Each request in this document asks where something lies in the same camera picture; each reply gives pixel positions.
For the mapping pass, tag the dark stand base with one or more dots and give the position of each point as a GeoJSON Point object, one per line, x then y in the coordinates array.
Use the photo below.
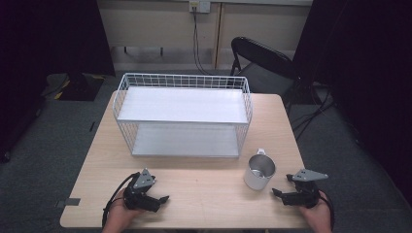
{"type": "Point", "coordinates": [77, 85]}

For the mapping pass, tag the person's right hand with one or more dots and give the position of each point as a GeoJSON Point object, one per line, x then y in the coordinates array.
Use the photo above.
{"type": "Point", "coordinates": [319, 216]}

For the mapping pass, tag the white wall outlet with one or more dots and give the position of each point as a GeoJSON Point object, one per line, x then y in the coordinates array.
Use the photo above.
{"type": "Point", "coordinates": [199, 6]}

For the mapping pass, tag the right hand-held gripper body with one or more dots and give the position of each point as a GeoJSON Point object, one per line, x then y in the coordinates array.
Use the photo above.
{"type": "Point", "coordinates": [306, 194]}

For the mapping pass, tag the black folding chair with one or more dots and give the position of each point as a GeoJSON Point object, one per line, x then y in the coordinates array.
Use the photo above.
{"type": "Point", "coordinates": [264, 56]}

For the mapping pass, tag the silver metal cup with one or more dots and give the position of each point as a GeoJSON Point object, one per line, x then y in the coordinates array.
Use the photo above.
{"type": "Point", "coordinates": [256, 181]}

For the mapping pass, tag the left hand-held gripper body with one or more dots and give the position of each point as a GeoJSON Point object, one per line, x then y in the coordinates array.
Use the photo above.
{"type": "Point", "coordinates": [139, 194]}

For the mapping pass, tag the person's left hand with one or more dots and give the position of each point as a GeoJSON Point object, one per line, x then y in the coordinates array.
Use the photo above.
{"type": "Point", "coordinates": [118, 218]}

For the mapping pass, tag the black curtain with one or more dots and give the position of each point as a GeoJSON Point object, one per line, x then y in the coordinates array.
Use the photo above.
{"type": "Point", "coordinates": [48, 39]}
{"type": "Point", "coordinates": [366, 64]}

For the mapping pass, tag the grey tape strip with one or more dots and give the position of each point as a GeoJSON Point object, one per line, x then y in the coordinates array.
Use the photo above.
{"type": "Point", "coordinates": [68, 202]}

